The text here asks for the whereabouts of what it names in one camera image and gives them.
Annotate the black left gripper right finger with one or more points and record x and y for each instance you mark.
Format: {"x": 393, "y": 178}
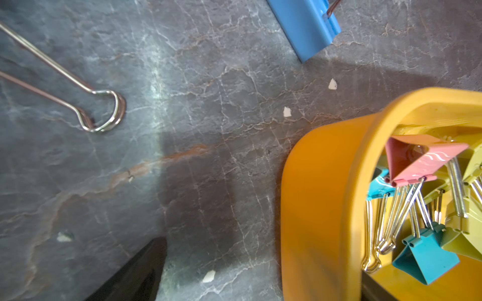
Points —
{"x": 372, "y": 291}

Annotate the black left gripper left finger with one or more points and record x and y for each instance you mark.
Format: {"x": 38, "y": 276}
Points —
{"x": 138, "y": 279}

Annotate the yellow binder clip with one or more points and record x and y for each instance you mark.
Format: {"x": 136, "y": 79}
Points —
{"x": 462, "y": 233}
{"x": 472, "y": 172}

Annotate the yellow plastic storage box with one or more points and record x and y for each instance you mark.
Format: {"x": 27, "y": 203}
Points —
{"x": 325, "y": 183}

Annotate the pink binder clip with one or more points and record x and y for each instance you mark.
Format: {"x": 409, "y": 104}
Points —
{"x": 412, "y": 161}

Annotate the blue binder clip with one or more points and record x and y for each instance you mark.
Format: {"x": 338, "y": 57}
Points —
{"x": 310, "y": 25}

